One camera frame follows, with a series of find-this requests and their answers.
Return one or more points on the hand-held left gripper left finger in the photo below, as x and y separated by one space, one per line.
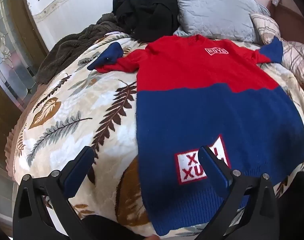
78 166

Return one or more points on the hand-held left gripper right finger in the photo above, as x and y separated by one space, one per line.
214 172

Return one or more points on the red and blue knit sweater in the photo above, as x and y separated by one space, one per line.
204 105

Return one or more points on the leaf-print plush blanket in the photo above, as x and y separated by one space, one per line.
74 110

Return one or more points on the person's dark clothing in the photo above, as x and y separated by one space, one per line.
99 227

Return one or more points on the pink pleated bed skirt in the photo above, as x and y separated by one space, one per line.
10 150

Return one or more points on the dark brown fleece blanket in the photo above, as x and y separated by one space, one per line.
67 50

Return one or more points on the patterned glass door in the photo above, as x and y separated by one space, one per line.
7 55

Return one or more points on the beige striped leaf-print pillow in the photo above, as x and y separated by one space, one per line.
297 55

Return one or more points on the grey quilted pillow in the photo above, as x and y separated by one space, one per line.
212 7

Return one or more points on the black garment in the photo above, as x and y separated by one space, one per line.
147 10

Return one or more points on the pink-brown headboard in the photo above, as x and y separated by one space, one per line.
287 12

